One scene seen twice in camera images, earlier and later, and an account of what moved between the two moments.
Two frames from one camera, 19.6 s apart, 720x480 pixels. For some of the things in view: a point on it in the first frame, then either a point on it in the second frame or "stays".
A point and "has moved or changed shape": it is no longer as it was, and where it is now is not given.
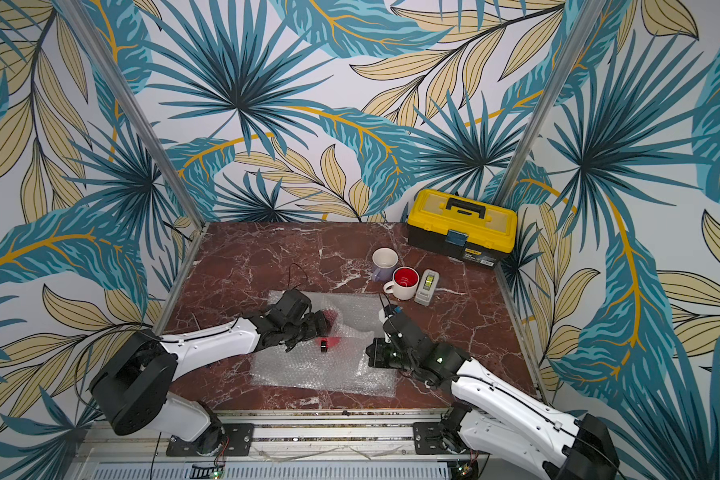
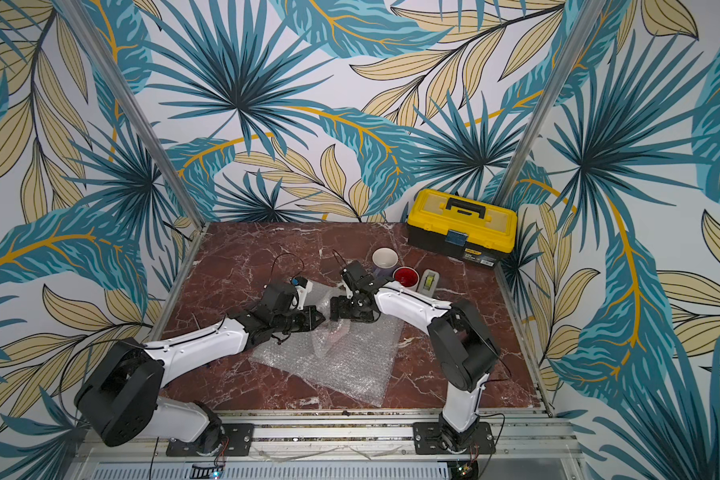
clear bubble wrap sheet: (335, 363) has moved or changed shape
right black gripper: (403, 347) -> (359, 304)
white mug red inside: (404, 283) stays
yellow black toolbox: (461, 227) stays
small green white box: (427, 287) stays
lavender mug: (384, 261) stays
